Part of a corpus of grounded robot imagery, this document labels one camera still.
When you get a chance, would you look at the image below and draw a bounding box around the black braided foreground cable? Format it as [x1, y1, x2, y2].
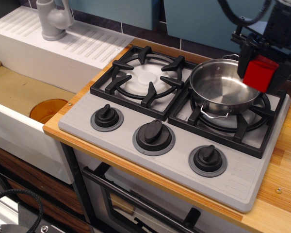
[0, 189, 44, 233]

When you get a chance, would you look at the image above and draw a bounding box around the orange plastic plate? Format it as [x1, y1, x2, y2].
[29, 99, 67, 124]

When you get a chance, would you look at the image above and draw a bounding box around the grey toy stove top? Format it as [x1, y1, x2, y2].
[58, 90, 291, 212]

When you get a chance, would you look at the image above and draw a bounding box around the black middle stove knob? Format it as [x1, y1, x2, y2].
[132, 119, 176, 156]

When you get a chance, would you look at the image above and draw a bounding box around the black right burner grate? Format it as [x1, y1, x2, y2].
[168, 84, 288, 158]

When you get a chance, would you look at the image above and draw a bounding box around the black burner grate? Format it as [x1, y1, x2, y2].
[90, 46, 196, 121]
[168, 84, 288, 158]

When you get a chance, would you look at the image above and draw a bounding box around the oven door with handle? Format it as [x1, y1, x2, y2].
[81, 162, 258, 233]

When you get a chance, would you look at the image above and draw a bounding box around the red cube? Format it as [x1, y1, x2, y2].
[243, 55, 279, 93]

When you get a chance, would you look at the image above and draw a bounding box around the stainless steel pan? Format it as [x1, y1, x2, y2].
[189, 57, 260, 118]

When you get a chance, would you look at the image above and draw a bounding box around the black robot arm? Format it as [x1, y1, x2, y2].
[231, 0, 291, 94]

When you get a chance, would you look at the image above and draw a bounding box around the black right stove knob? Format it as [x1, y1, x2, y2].
[189, 145, 227, 178]

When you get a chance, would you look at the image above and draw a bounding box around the black left burner grate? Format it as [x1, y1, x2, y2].
[90, 46, 196, 121]

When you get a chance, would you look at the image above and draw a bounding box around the black stove knob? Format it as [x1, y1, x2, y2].
[189, 145, 227, 178]
[90, 104, 124, 132]
[132, 119, 176, 156]

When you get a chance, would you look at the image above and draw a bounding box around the grey toy faucet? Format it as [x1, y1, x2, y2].
[36, 0, 74, 41]

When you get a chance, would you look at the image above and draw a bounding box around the white sink unit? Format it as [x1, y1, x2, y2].
[0, 6, 132, 184]

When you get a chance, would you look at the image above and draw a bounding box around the wooden drawer front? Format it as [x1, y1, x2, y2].
[0, 148, 93, 233]

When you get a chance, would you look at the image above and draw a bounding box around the black left stove knob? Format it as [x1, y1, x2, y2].
[90, 104, 124, 132]

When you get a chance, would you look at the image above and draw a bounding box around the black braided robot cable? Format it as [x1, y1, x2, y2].
[217, 0, 274, 26]

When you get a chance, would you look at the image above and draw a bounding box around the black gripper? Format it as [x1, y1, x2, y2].
[231, 21, 291, 94]

